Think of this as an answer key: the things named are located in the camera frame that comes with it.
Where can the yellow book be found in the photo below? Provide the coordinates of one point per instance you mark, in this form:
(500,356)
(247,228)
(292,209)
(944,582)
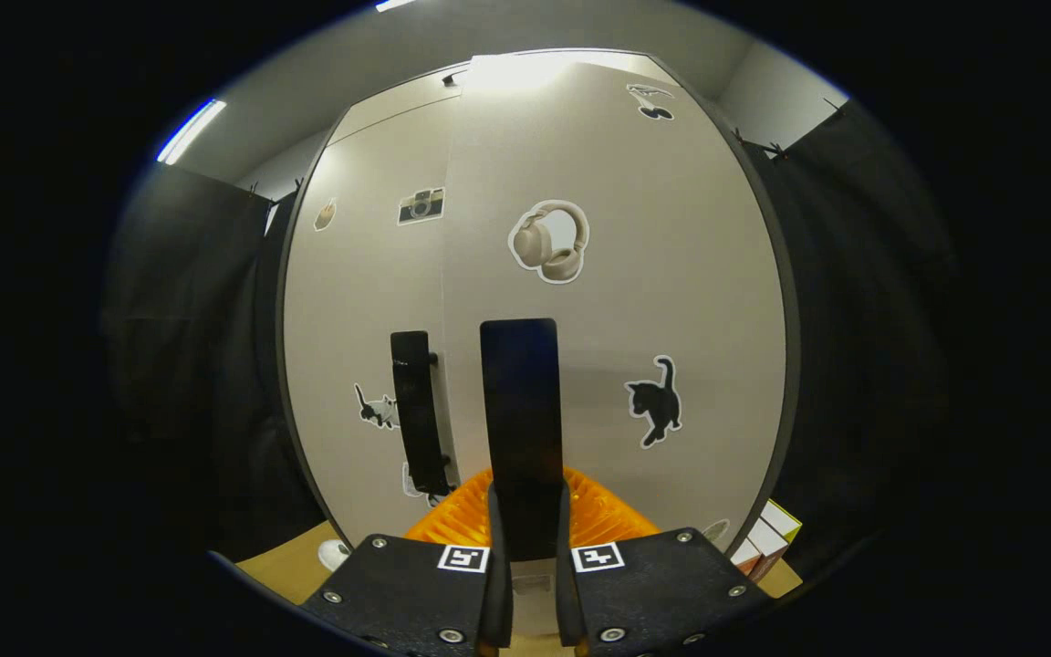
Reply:
(785,520)

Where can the small white round object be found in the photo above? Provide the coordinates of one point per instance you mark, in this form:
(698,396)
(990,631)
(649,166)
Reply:
(334,555)

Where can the narrow ceiling light panel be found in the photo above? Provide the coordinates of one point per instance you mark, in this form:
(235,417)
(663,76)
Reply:
(191,132)

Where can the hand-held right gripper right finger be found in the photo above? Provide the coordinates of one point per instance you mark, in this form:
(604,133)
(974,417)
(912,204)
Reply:
(567,602)

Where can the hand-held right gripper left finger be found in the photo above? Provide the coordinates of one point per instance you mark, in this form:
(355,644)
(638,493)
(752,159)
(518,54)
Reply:
(498,602)

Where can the wide ceiling light panel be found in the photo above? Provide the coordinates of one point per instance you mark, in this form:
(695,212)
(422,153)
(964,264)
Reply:
(395,5)

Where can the orange and white book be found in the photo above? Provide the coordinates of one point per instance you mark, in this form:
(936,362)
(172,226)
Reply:
(746,558)

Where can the brown book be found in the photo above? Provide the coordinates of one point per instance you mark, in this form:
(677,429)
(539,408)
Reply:
(767,540)

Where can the white double-door shoe cabinet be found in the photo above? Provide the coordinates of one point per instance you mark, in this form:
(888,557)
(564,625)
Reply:
(792,310)

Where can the cabinet door with camera sticker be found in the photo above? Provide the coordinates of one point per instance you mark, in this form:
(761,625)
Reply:
(352,301)

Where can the cabinet door with headphone sticker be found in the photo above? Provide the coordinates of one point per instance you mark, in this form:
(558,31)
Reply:
(671,274)

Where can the black backdrop cloth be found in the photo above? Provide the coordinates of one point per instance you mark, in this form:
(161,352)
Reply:
(863,319)

